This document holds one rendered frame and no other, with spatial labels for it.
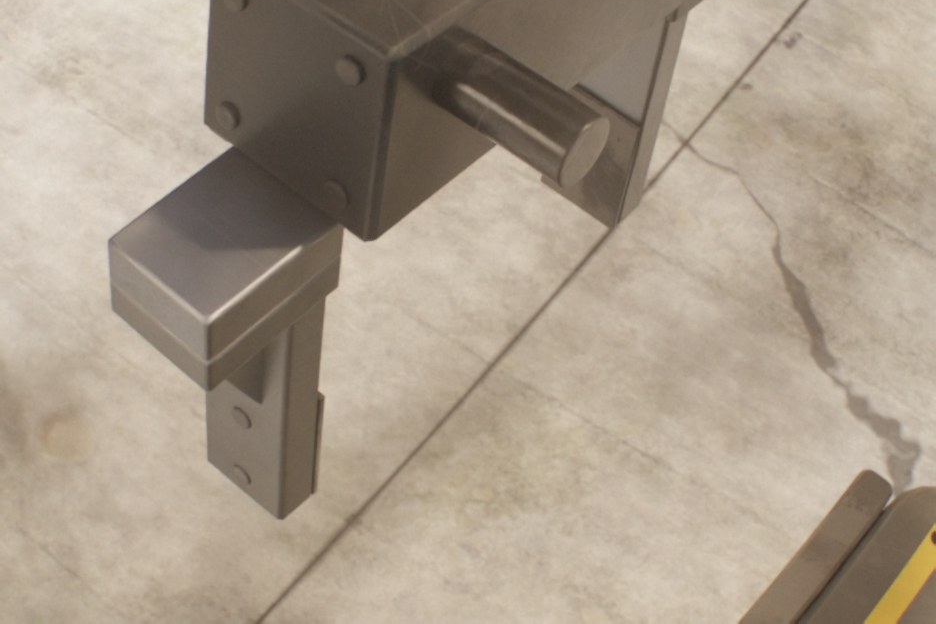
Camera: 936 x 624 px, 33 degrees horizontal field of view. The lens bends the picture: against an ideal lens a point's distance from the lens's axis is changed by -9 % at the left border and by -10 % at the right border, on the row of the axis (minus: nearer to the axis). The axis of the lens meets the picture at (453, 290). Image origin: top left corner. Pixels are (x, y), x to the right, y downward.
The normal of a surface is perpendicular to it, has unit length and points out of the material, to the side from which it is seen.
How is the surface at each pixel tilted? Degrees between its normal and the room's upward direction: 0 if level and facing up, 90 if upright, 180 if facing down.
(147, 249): 0
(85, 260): 0
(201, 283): 0
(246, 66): 90
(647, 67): 90
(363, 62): 90
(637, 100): 90
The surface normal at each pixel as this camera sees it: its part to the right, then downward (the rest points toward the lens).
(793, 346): 0.11, -0.64
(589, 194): -0.64, 0.54
